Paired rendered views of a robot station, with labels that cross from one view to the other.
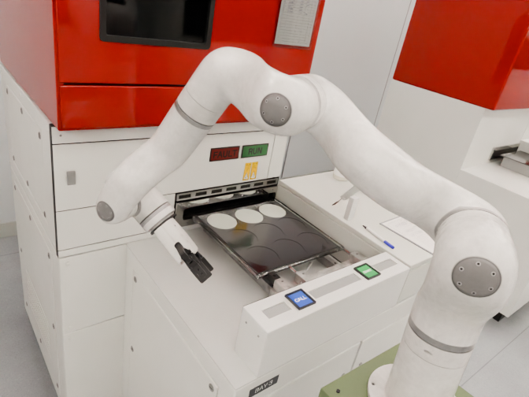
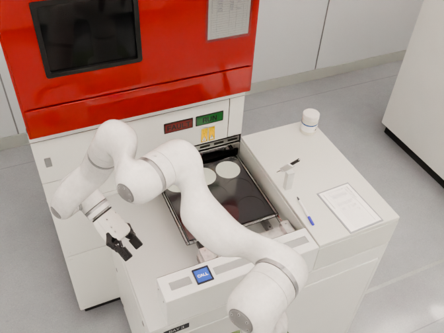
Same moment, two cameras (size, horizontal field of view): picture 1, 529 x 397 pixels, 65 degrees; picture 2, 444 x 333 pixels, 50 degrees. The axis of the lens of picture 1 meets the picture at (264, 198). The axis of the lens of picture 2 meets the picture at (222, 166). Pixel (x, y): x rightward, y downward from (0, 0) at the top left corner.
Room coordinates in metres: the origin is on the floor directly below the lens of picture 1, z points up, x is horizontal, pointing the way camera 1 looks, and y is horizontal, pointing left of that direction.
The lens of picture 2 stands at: (-0.01, -0.42, 2.27)
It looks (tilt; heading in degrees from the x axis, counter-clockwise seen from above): 43 degrees down; 16
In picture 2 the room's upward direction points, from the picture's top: 4 degrees clockwise
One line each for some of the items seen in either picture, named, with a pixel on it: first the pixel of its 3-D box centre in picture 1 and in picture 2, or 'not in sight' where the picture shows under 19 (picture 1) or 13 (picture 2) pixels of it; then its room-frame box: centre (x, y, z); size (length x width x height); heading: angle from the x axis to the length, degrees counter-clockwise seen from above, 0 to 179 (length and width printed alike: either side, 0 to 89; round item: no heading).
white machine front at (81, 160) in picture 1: (187, 178); (147, 147); (1.25, 0.26, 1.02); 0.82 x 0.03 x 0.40; 133
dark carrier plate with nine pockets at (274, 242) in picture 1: (268, 231); (214, 195); (1.21, -0.03, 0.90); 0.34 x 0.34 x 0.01; 43
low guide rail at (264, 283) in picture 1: (246, 265); not in sight; (1.09, 0.02, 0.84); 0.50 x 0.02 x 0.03; 43
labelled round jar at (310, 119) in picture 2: (343, 167); (309, 121); (1.66, -0.30, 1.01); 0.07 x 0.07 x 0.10
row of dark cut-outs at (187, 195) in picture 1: (231, 188); (190, 149); (1.36, 0.13, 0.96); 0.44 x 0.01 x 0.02; 133
